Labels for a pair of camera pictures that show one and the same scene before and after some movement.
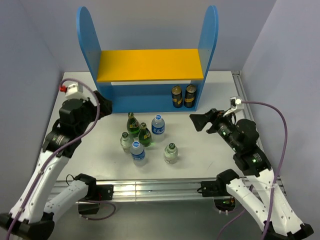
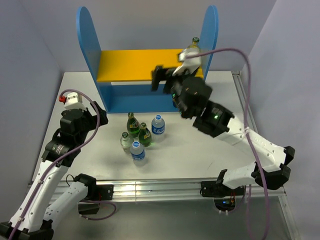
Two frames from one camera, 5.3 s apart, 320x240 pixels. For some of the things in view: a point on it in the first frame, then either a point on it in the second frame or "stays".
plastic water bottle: [158, 128] stays
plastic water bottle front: [138, 153] stays
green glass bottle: [133, 125] stays
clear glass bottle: [170, 154] to [195, 43]
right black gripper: [213, 115] to [159, 74]
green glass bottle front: [144, 135] stays
